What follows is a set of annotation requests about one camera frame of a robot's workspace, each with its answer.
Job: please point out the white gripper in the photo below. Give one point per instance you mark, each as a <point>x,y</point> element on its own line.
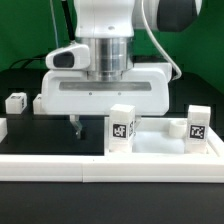
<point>145,86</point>

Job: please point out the white square table top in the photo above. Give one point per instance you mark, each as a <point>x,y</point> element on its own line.
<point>164,136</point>

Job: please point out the white thin pole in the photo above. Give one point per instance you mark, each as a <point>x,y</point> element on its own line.
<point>54,10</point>

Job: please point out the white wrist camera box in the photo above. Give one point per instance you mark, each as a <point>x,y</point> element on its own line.
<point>73,57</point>

